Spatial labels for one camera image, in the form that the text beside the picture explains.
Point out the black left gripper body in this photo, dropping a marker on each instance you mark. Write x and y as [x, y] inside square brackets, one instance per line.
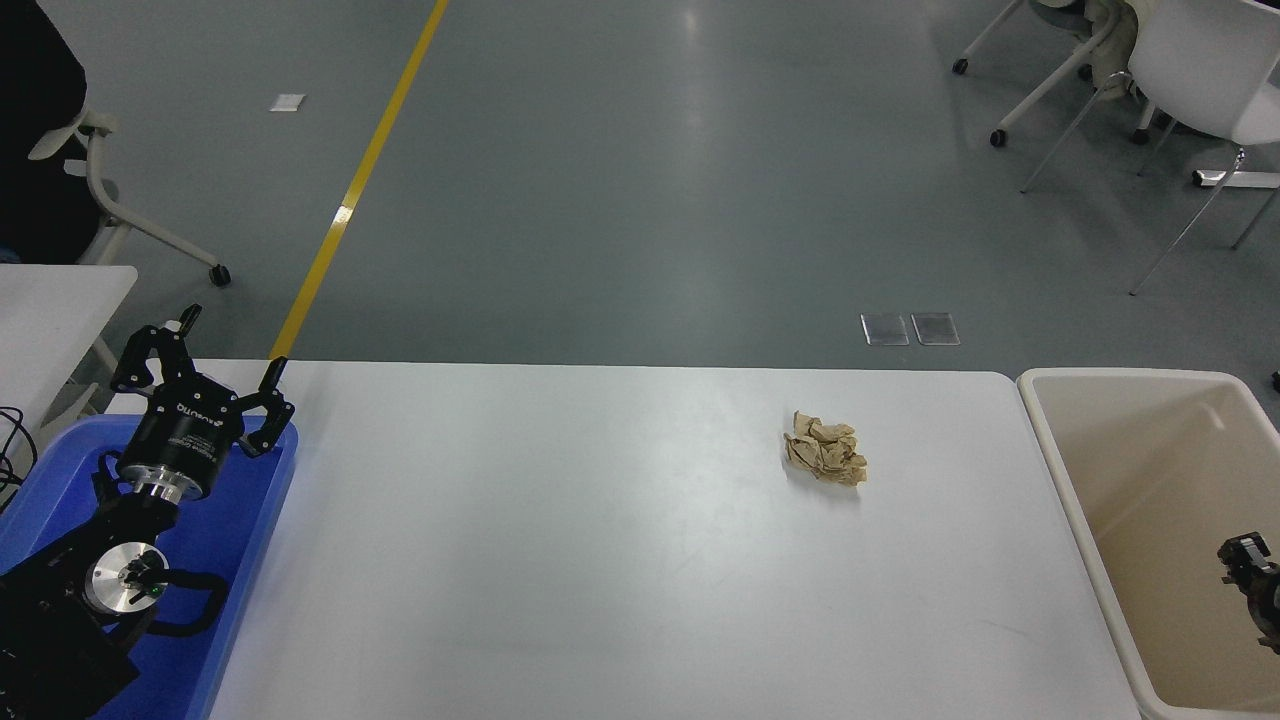
[185, 435]

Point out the blue plastic tray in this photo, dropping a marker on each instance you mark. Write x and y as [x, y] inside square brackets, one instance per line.
[245, 520]

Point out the white side table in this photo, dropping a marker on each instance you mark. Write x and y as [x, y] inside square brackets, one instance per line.
[50, 310]

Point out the large pale plastic bin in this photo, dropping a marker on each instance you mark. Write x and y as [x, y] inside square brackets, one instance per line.
[1150, 500]

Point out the white rolling office chair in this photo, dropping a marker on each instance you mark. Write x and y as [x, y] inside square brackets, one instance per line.
[95, 170]

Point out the yellow floor tape line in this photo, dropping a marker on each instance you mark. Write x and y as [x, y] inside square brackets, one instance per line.
[345, 205]

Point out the seated person in black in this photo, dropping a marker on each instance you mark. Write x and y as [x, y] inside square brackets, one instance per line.
[30, 150]

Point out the white table foot bar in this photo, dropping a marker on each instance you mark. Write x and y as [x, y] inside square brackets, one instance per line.
[1240, 179]

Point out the clear floor plate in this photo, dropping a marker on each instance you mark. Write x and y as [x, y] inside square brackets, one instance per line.
[935, 329]
[885, 330]

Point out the crumpled tan paper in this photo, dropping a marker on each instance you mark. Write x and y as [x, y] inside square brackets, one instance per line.
[825, 450]

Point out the white shell chair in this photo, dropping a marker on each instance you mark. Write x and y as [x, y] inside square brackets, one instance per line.
[1200, 70]

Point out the white-framed caster chair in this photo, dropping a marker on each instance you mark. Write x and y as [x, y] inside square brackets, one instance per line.
[1050, 75]

